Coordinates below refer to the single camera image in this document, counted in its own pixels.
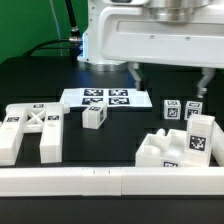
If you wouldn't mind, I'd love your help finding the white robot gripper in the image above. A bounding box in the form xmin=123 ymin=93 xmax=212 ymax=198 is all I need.
xmin=96 ymin=0 xmax=224 ymax=98

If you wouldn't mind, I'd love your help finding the white chair seat block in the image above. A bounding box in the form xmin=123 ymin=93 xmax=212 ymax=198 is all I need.
xmin=135 ymin=129 xmax=209 ymax=167

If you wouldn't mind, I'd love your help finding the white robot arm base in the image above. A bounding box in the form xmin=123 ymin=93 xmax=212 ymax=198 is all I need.
xmin=77 ymin=0 xmax=136 ymax=72

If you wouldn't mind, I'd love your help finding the white tagged cube left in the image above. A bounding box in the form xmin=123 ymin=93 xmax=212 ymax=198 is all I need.
xmin=164 ymin=100 xmax=181 ymax=120

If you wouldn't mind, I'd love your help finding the white tagged cube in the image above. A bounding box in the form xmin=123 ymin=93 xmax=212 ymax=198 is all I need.
xmin=164 ymin=100 xmax=181 ymax=120
xmin=184 ymin=101 xmax=203 ymax=120

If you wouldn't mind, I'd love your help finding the white tagged cube right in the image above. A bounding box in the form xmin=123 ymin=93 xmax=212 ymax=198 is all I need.
xmin=184 ymin=101 xmax=203 ymax=120

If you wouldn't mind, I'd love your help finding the white tag sheet plate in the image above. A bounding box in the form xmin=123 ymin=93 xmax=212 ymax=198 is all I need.
xmin=60 ymin=88 xmax=152 ymax=108

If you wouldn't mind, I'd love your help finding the white right rail barrier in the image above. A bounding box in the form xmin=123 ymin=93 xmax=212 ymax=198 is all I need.
xmin=212 ymin=123 xmax=224 ymax=167

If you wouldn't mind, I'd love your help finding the white rail barrier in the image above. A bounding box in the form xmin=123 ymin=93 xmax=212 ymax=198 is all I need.
xmin=0 ymin=167 xmax=224 ymax=197
xmin=212 ymin=123 xmax=224 ymax=167

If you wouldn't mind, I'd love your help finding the black cable with connector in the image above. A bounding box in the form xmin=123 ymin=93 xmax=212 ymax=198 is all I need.
xmin=22 ymin=0 xmax=83 ymax=58

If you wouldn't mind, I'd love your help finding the white front rail barrier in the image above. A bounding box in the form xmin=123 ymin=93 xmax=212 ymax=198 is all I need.
xmin=0 ymin=167 xmax=224 ymax=197

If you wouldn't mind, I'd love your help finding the white chair back frame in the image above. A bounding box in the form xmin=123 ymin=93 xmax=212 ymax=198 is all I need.
xmin=0 ymin=102 xmax=70 ymax=166

